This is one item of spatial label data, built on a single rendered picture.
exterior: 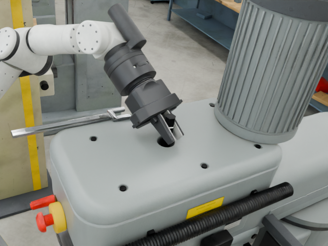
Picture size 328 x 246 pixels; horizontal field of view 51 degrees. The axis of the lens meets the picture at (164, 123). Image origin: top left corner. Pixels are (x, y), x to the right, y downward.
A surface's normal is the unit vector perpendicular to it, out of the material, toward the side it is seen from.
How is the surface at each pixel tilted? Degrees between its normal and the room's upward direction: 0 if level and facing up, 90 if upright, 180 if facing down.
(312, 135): 0
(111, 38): 74
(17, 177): 90
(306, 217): 0
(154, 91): 31
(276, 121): 90
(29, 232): 0
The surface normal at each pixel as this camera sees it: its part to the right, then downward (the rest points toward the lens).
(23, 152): 0.49, 0.56
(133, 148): 0.13, -0.81
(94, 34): -0.49, 0.18
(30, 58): 0.68, 0.54
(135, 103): -0.68, 0.35
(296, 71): 0.07, 0.59
